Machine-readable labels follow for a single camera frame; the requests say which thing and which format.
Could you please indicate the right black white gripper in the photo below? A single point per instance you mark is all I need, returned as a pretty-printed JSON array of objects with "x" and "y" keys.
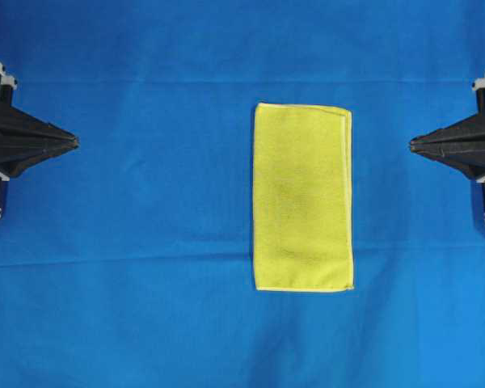
[{"x": 467, "y": 155}]

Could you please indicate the yellow microfiber towel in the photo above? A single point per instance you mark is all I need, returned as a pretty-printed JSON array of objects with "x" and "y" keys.
[{"x": 302, "y": 198}]

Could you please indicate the blue table cloth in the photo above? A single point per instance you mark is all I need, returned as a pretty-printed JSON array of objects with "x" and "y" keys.
[{"x": 127, "y": 262}]

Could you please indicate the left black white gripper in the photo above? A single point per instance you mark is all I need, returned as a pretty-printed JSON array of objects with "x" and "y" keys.
[{"x": 40, "y": 140}]

